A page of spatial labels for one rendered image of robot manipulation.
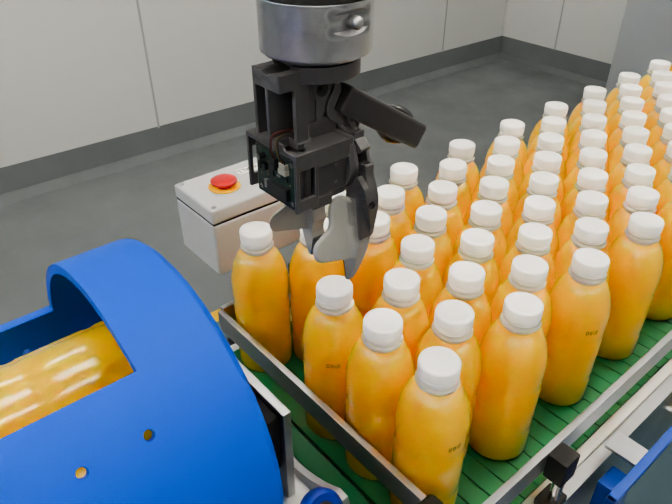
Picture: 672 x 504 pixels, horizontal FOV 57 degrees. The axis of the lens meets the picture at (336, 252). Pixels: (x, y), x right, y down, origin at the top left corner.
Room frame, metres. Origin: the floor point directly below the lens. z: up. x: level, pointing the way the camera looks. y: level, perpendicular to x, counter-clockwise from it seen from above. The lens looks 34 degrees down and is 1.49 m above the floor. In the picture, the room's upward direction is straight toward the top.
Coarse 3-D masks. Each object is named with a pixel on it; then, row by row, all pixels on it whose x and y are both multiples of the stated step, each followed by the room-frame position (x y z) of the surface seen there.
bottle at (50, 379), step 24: (96, 336) 0.34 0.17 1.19; (24, 360) 0.31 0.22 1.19; (48, 360) 0.31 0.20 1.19; (72, 360) 0.31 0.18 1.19; (96, 360) 0.32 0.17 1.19; (120, 360) 0.32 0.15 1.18; (0, 384) 0.29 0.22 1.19; (24, 384) 0.29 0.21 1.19; (48, 384) 0.29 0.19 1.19; (72, 384) 0.30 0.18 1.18; (96, 384) 0.30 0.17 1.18; (0, 408) 0.27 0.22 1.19; (24, 408) 0.28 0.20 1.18; (48, 408) 0.28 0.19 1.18; (0, 432) 0.26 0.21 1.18
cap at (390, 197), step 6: (384, 186) 0.73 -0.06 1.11; (390, 186) 0.73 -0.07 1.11; (396, 186) 0.73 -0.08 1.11; (378, 192) 0.71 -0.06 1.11; (384, 192) 0.71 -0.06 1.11; (390, 192) 0.71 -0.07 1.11; (396, 192) 0.71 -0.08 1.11; (402, 192) 0.71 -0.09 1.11; (378, 198) 0.71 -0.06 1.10; (384, 198) 0.70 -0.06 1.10; (390, 198) 0.70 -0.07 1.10; (396, 198) 0.70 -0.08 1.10; (402, 198) 0.71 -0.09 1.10; (378, 204) 0.71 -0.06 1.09; (384, 204) 0.70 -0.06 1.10; (390, 204) 0.70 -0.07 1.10; (396, 204) 0.70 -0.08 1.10; (402, 204) 0.71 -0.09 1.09
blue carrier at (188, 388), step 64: (128, 256) 0.38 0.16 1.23; (64, 320) 0.45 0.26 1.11; (128, 320) 0.31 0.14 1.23; (192, 320) 0.32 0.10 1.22; (128, 384) 0.27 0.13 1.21; (192, 384) 0.28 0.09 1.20; (0, 448) 0.22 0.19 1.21; (64, 448) 0.23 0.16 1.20; (128, 448) 0.24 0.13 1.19; (192, 448) 0.26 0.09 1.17; (256, 448) 0.27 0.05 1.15
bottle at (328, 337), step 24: (312, 312) 0.51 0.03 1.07; (336, 312) 0.49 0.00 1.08; (312, 336) 0.49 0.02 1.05; (336, 336) 0.48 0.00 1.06; (360, 336) 0.49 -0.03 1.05; (312, 360) 0.49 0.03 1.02; (336, 360) 0.48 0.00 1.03; (312, 384) 0.49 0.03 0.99; (336, 384) 0.48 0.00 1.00; (336, 408) 0.48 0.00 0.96
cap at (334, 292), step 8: (320, 280) 0.52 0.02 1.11; (328, 280) 0.52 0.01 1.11; (336, 280) 0.52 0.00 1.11; (344, 280) 0.52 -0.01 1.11; (320, 288) 0.51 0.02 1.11; (328, 288) 0.51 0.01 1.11; (336, 288) 0.51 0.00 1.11; (344, 288) 0.51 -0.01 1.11; (352, 288) 0.51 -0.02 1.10; (320, 296) 0.50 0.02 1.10; (328, 296) 0.49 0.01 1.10; (336, 296) 0.49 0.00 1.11; (344, 296) 0.50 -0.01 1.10; (352, 296) 0.51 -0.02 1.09; (320, 304) 0.50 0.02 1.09; (328, 304) 0.49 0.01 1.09; (336, 304) 0.49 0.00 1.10; (344, 304) 0.50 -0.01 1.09
